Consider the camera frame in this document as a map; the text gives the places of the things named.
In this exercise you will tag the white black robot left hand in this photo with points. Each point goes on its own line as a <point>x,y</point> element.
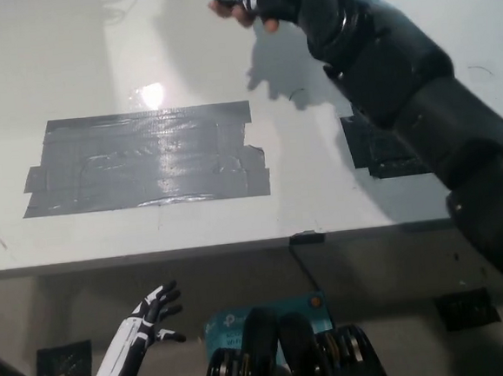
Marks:
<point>128,341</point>

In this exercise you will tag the grey duct tape patch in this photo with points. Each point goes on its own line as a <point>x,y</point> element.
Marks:
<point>145,161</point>

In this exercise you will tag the person's bare hand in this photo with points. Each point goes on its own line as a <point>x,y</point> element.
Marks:
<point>244,18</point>

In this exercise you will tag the black tape mark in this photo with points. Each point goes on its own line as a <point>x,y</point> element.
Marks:
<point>370,152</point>

